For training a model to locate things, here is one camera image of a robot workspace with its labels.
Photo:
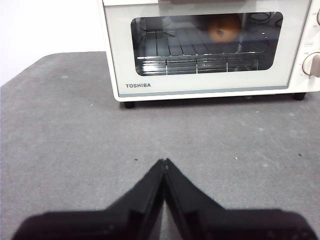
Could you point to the glass oven door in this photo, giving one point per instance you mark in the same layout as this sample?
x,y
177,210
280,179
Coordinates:
x,y
117,50

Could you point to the black oven foot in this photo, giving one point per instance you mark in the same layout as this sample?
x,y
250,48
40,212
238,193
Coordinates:
x,y
129,105
299,96

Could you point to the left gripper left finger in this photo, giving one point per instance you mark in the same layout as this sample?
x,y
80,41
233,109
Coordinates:
x,y
112,222

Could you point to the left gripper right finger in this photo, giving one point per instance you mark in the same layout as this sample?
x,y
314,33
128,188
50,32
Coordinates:
x,y
225,225

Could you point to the brown potato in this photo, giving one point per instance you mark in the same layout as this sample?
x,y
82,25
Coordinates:
x,y
222,28

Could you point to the cream oven knob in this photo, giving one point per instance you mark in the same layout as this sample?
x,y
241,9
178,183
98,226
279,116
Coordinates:
x,y
312,65

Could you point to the cream Toshiba toaster oven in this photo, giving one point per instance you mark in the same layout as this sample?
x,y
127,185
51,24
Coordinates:
x,y
110,62

